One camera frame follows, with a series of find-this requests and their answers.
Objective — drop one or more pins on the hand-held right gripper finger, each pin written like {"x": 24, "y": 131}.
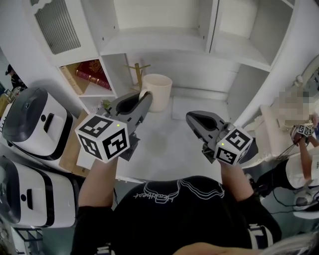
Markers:
{"x": 211, "y": 117}
{"x": 199, "y": 132}

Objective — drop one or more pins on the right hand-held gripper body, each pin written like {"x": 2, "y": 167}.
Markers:
{"x": 233, "y": 147}

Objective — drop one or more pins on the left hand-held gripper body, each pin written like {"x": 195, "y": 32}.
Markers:
{"x": 103, "y": 135}

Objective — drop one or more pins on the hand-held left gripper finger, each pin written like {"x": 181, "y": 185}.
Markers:
{"x": 144, "y": 107}
{"x": 122, "y": 99}

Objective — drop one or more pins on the cream cup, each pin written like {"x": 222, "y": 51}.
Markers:
{"x": 159, "y": 92}

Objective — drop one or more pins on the white shelf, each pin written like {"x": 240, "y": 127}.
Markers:
{"x": 174, "y": 42}

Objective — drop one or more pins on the person's right forearm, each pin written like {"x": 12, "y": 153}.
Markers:
{"x": 235, "y": 181}

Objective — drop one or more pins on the person's left forearm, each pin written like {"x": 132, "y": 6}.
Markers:
{"x": 98, "y": 181}

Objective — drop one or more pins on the small green plant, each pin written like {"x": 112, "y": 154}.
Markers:
{"x": 106, "y": 104}

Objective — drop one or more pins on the wooden mug tree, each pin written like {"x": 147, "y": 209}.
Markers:
{"x": 137, "y": 74}

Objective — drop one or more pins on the light wooden board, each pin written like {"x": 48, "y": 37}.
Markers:
{"x": 71, "y": 147}

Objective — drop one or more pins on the red book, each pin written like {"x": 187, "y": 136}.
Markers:
{"x": 93, "y": 72}

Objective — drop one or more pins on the tan book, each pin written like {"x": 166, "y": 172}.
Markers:
{"x": 71, "y": 79}

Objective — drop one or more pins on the white black appliance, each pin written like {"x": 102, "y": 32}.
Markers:
{"x": 37, "y": 196}
{"x": 32, "y": 124}

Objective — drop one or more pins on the person's black shirt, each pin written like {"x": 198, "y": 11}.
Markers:
{"x": 169, "y": 219}

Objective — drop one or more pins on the white framed round mirror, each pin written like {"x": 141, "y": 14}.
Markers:
{"x": 309, "y": 72}

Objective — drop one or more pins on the black metal frame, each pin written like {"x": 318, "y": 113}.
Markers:
{"x": 27, "y": 240}

